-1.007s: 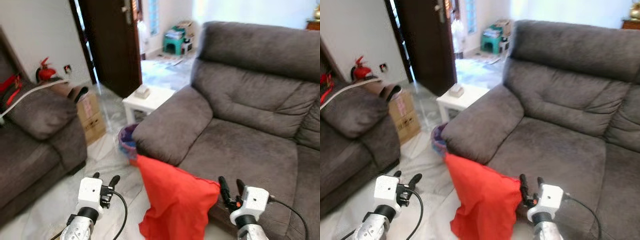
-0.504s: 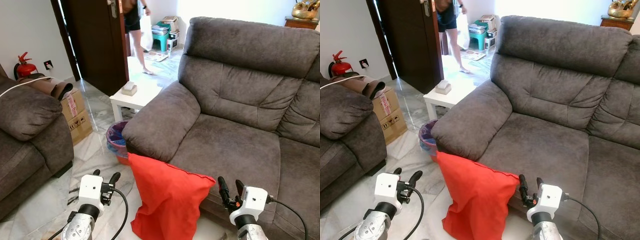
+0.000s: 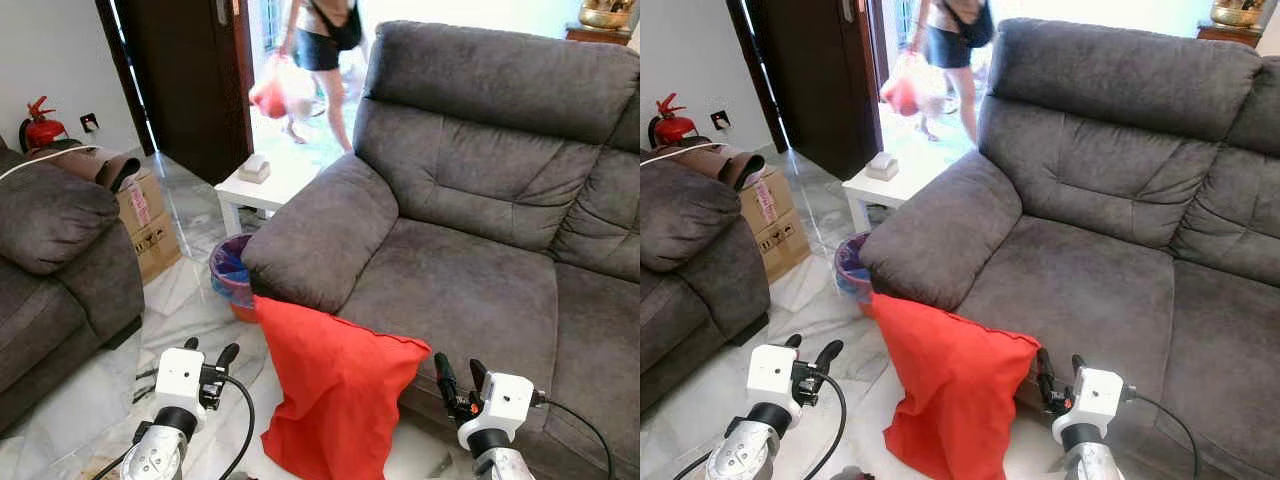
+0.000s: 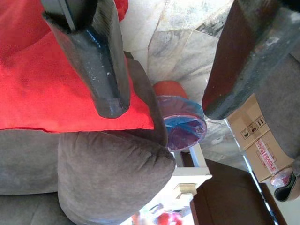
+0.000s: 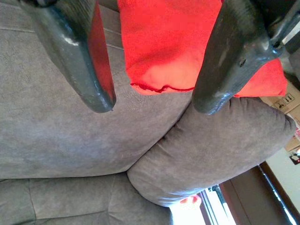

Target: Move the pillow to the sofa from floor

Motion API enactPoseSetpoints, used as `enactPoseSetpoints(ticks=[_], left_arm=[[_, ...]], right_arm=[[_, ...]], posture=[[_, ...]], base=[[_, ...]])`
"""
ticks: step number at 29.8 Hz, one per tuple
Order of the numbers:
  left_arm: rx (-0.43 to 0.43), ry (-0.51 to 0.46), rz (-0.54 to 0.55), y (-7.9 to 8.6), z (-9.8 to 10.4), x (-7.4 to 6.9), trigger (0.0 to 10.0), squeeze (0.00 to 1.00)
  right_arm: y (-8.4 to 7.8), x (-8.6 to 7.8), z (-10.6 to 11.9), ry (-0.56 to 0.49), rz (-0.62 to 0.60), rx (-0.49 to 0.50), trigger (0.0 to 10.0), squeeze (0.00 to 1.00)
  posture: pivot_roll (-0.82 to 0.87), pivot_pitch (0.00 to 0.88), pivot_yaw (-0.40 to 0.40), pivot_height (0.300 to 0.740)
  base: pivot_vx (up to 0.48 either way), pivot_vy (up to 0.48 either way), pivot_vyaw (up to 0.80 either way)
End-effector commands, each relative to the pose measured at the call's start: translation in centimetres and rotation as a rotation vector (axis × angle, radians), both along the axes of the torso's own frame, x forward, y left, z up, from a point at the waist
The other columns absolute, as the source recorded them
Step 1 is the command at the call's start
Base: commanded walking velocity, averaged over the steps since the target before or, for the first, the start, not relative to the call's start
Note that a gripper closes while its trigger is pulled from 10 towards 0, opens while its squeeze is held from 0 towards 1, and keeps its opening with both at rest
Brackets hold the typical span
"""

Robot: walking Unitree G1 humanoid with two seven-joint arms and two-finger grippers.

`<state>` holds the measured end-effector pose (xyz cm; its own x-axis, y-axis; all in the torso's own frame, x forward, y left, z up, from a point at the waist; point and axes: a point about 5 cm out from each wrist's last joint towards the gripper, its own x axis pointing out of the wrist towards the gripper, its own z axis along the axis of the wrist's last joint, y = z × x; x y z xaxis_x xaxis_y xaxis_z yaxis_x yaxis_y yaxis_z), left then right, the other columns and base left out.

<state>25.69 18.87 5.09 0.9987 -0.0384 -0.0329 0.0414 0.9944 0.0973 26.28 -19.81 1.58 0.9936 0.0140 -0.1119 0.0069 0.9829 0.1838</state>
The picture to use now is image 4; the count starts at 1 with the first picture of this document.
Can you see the cardboard box with fragile tape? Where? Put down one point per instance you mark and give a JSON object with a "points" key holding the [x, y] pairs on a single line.
{"points": [[254, 155]]}

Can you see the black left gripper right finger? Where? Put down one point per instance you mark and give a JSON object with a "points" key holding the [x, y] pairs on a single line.
{"points": [[236, 77]]}

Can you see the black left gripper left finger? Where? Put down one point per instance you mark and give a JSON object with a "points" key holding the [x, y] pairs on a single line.
{"points": [[105, 77]]}

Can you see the white side table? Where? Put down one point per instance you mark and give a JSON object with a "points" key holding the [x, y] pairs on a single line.
{"points": [[194, 172]]}

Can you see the large grey fabric sofa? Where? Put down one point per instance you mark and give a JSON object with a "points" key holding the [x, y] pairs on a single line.
{"points": [[105, 175]]}

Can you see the dark brown wooden door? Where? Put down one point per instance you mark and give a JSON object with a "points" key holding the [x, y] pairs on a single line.
{"points": [[222, 204]]}

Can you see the cardboard box with handling symbols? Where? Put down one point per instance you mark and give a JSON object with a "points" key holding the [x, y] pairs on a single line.
{"points": [[246, 114]]}

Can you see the small grey fabric sofa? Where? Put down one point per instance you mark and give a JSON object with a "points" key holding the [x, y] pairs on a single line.
{"points": [[279, 112]]}

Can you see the waste bin with blue bag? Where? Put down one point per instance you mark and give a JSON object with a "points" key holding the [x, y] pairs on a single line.
{"points": [[185, 131]]}

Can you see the red pillow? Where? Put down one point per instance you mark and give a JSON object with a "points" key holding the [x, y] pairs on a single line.
{"points": [[47, 93]]}

